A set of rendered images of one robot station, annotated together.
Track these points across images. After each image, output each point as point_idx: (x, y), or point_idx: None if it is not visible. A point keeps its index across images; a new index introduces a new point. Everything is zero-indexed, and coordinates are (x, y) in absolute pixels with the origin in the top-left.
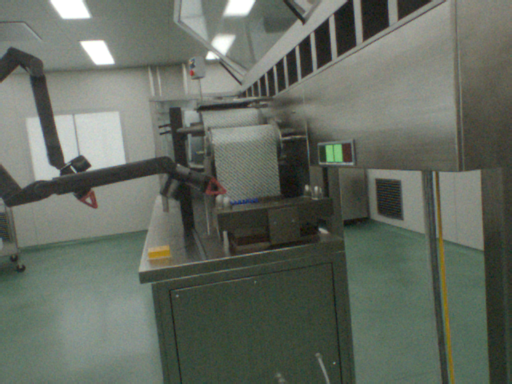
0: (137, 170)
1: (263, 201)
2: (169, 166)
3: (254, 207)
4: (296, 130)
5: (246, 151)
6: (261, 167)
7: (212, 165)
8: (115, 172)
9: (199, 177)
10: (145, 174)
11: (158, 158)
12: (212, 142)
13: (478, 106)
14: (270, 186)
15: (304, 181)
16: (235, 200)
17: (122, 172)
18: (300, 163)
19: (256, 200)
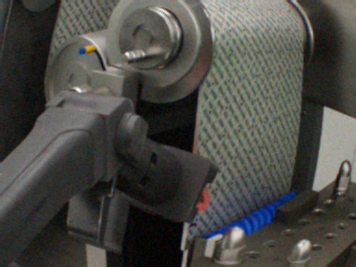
0: (70, 177)
1: (293, 218)
2: (140, 146)
3: (329, 247)
4: (316, 21)
5: (263, 66)
6: (279, 113)
7: (147, 98)
8: (41, 197)
9: (173, 167)
10: (83, 185)
11: (115, 114)
12: (213, 35)
13: None
14: (283, 166)
15: (315, 141)
16: (217, 222)
17: (50, 193)
18: (322, 99)
19: (271, 216)
